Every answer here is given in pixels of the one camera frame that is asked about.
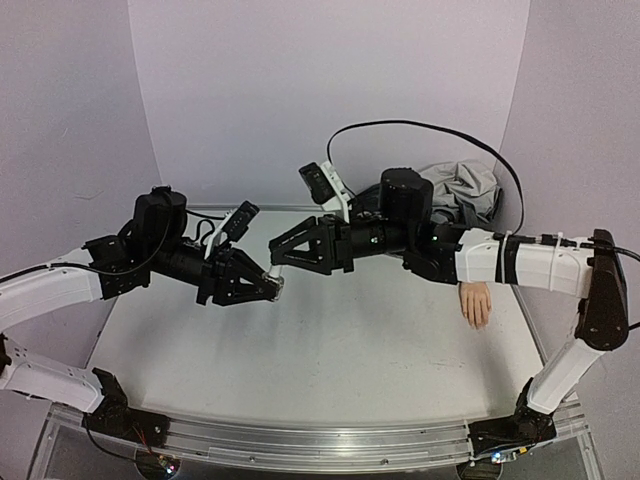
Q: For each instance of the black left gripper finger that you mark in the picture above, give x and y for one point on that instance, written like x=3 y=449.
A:
x=240 y=293
x=244 y=267

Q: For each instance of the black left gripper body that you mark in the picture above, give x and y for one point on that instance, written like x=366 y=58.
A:
x=214 y=274

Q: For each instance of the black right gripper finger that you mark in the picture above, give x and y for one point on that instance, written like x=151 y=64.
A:
x=302 y=242
x=318 y=265

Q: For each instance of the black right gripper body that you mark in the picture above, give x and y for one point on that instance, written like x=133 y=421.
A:
x=341 y=244

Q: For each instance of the small nail polish bottle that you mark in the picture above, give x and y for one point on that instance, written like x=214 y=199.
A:
x=277 y=286

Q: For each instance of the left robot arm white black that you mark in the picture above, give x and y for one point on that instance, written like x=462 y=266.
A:
x=152 y=241

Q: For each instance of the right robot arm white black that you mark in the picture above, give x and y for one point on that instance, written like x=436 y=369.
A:
x=585 y=268

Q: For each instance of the grey crumpled cloth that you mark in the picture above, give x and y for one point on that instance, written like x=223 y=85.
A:
x=465 y=193

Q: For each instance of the mannequin hand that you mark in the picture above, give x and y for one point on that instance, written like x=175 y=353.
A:
x=475 y=303

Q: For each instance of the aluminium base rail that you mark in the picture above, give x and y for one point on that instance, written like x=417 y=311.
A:
x=322 y=449

